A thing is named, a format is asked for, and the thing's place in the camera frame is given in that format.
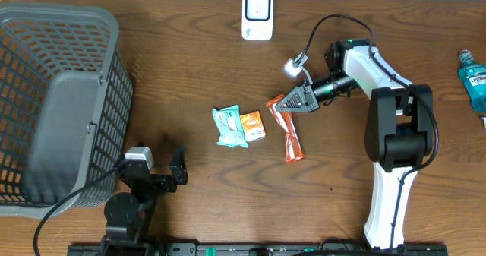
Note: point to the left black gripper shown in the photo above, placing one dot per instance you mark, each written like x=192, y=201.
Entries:
x=179, y=170

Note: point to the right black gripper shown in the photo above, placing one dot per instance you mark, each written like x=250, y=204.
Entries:
x=304, y=103

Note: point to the orange snack bar wrapper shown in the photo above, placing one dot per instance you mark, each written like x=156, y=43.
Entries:
x=285, y=121

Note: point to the small orange snack packet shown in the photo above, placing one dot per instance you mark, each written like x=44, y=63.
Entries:
x=253, y=126

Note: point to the mint green wipes pack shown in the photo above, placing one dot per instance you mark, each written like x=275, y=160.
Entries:
x=228, y=122

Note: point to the teal Listerine mouthwash bottle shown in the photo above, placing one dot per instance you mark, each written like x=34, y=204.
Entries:
x=472, y=75

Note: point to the yellow chips bag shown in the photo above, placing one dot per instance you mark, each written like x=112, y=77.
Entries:
x=483, y=121

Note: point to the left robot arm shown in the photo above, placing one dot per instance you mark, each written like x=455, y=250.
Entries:
x=129, y=214

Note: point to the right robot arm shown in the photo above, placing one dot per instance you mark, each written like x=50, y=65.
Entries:
x=398, y=134

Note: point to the white barcode scanner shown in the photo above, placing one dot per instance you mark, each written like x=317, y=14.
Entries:
x=257, y=19

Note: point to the grey plastic mesh basket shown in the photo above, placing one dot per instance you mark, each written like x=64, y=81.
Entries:
x=65, y=103

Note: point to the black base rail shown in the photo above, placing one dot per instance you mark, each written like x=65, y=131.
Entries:
x=191, y=249

